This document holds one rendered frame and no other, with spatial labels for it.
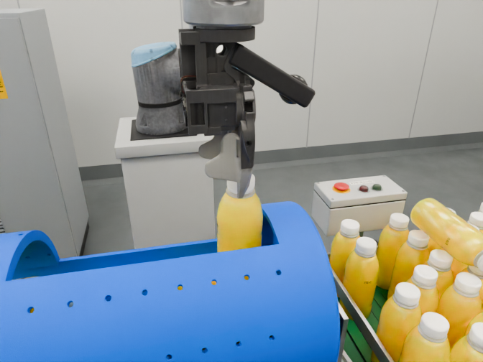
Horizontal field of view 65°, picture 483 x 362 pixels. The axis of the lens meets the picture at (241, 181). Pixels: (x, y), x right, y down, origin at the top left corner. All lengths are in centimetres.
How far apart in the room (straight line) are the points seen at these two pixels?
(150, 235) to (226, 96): 101
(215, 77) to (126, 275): 26
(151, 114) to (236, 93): 87
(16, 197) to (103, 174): 136
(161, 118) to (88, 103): 216
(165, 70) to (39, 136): 108
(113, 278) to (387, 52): 364
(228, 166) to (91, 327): 25
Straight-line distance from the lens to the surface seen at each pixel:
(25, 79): 211
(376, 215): 98
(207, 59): 45
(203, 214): 137
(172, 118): 129
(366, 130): 406
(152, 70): 125
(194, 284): 49
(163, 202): 133
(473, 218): 99
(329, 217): 92
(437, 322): 68
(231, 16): 42
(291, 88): 47
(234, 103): 45
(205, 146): 52
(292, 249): 52
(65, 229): 241
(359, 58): 380
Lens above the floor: 153
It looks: 27 degrees down
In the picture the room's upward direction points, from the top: straight up
